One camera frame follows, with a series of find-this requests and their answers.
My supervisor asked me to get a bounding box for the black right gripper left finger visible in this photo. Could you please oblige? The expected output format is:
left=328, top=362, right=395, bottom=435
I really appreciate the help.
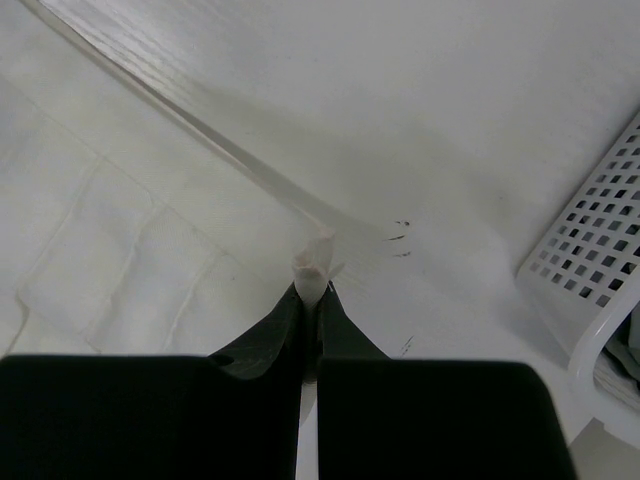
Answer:
left=1, top=289, right=305, bottom=479

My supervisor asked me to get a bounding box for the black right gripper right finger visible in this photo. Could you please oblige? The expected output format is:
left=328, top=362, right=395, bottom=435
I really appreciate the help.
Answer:
left=317, top=288, right=576, bottom=479

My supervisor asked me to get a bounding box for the white perforated plastic basket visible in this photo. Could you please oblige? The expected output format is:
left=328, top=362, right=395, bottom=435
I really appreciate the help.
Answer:
left=516, top=118, right=639, bottom=447

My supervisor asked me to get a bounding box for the white pleated skirt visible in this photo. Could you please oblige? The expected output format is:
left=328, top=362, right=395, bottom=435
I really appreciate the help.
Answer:
left=0, top=0, right=346, bottom=480

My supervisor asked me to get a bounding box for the grey skirt in basket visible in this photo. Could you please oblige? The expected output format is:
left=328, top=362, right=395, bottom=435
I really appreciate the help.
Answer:
left=605, top=307, right=639, bottom=385

